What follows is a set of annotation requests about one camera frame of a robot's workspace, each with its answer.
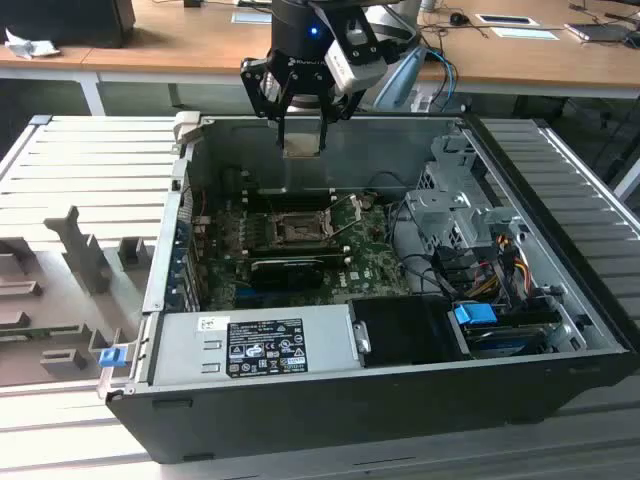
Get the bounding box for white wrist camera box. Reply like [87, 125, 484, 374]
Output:
[327, 12, 391, 96]

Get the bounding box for blue disk carrier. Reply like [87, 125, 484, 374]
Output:
[452, 302, 499, 332]

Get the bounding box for wooden desk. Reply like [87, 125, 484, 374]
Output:
[0, 0, 640, 119]

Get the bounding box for black computer tower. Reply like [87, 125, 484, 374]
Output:
[0, 0, 137, 50]

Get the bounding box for graphics card with black shroud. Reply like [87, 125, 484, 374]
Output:
[247, 256, 327, 292]

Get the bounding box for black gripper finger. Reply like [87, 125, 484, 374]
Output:
[239, 48, 297, 150]
[318, 88, 365, 152]

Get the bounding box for crumpled white paper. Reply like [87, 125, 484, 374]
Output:
[3, 27, 62, 60]

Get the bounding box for black drive cables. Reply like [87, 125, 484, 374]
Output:
[389, 199, 481, 297]

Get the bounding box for pale blue teach pendant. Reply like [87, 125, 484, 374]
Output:
[372, 47, 427, 110]

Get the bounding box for black open PC case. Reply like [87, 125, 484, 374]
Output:
[97, 112, 634, 466]

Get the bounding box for green motherboard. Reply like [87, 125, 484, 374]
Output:
[197, 189, 419, 311]

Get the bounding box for grey laptop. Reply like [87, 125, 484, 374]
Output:
[564, 22, 632, 45]

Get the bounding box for CPU socket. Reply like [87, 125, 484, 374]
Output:
[259, 209, 334, 250]

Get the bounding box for metal disk bay cage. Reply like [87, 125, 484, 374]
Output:
[403, 132, 534, 261]

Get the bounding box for beige case latch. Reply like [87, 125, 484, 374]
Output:
[172, 111, 202, 147]

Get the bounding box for blue case latch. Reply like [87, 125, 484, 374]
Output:
[98, 347, 125, 370]

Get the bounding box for white framed desk hatch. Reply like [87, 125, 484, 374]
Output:
[232, 9, 275, 25]
[491, 27, 564, 42]
[474, 13, 540, 27]

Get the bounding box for silver topped CPU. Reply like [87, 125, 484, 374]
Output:
[282, 133, 324, 159]

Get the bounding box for metal socket cover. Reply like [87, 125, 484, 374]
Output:
[323, 192, 364, 239]

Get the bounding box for black hard disk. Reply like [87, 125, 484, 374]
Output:
[462, 319, 556, 359]

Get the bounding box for grey power supply unit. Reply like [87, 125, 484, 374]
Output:
[148, 303, 362, 387]

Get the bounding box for yellow red power wires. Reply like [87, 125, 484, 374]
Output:
[469, 252, 535, 301]

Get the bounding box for green RAM stick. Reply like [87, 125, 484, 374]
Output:
[0, 325, 81, 345]

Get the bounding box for grey parts rack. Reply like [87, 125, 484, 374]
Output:
[0, 203, 157, 389]

